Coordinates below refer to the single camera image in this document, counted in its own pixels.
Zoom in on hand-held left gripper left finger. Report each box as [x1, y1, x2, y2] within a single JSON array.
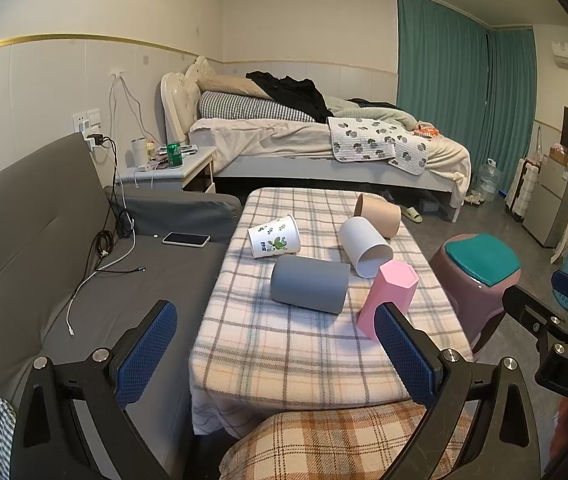
[[11, 300, 179, 480]]

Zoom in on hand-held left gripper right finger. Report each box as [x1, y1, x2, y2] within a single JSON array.
[[375, 301, 543, 480]]

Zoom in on grey cup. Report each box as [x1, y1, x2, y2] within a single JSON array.
[[270, 255, 351, 316]]

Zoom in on person's right forearm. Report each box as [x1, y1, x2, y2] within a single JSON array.
[[549, 397, 568, 466]]

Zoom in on pink hexagonal cup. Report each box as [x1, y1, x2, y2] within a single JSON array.
[[356, 260, 419, 343]]

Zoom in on white cup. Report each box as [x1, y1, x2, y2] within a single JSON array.
[[339, 216, 393, 278]]

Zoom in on beige cup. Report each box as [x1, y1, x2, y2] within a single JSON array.
[[354, 193, 403, 239]]

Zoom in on leaf print paper cup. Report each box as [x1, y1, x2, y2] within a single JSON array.
[[247, 214, 301, 260]]

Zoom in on purple plastic stool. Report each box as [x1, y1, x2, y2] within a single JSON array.
[[429, 233, 522, 361]]

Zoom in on teal stool cushion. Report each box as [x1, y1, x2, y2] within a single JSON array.
[[444, 233, 521, 286]]

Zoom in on silver mini fridge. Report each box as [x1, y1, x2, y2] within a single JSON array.
[[523, 157, 568, 249]]

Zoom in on white suitcase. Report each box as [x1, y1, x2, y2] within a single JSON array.
[[506, 157, 540, 223]]

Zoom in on plaid seat cushion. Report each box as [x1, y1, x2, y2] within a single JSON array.
[[219, 400, 475, 480]]

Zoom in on smartphone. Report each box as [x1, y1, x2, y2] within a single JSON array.
[[162, 231, 211, 248]]

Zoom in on plaid tablecloth table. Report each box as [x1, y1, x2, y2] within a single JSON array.
[[189, 187, 475, 441]]

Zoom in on clear water jug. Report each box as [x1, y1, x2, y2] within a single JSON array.
[[476, 158, 503, 203]]

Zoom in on grey sofa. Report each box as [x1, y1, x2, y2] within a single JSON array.
[[0, 132, 242, 480]]

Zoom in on white nightstand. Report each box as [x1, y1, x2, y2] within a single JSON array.
[[118, 145, 219, 195]]

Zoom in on narrow teal curtain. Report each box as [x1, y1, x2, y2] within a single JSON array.
[[484, 27, 537, 181]]

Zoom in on orange packet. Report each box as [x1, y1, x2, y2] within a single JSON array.
[[411, 122, 442, 141]]

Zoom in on leaf pattern quilt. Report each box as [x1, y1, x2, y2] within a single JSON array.
[[327, 116, 430, 176]]

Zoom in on white bed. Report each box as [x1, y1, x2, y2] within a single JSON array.
[[161, 57, 472, 223]]

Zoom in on beige bed sheet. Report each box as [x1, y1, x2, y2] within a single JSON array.
[[187, 118, 472, 191]]

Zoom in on pale green blanket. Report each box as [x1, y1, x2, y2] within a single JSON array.
[[324, 96, 419, 128]]

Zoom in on wide teal curtain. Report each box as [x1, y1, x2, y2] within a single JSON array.
[[396, 0, 490, 161]]

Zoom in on checkered pillow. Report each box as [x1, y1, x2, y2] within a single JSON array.
[[199, 91, 317, 123]]

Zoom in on beige pillow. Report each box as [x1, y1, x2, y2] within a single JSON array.
[[196, 76, 269, 98]]

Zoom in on black clothes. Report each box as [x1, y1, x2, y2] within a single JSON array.
[[246, 71, 335, 123]]

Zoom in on white charging cable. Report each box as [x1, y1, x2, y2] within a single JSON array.
[[66, 232, 137, 338]]

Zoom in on black cable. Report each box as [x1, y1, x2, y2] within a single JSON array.
[[92, 137, 147, 275]]

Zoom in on white wall socket panel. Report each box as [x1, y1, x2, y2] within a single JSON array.
[[72, 108, 102, 132]]

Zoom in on white wall cable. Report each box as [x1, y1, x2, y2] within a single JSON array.
[[108, 65, 157, 143]]

